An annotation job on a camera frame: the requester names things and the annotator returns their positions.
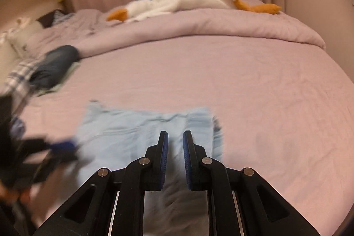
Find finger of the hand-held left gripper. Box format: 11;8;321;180
28;157;65;185
23;137;79;162

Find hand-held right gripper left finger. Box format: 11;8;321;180
33;131;169;236

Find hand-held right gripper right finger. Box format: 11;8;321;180
183;130;321;236

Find light blue strawberry pants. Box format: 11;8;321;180
75;100;225;236

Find person's left hand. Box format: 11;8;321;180
0;182;31;205

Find plaid cloth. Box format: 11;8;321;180
0;58;42;115

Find dark rolled cloth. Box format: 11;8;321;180
29;45;81;88

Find dark striped clothes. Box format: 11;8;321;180
37;11;74;29

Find pink duvet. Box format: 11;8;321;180
36;0;326;59

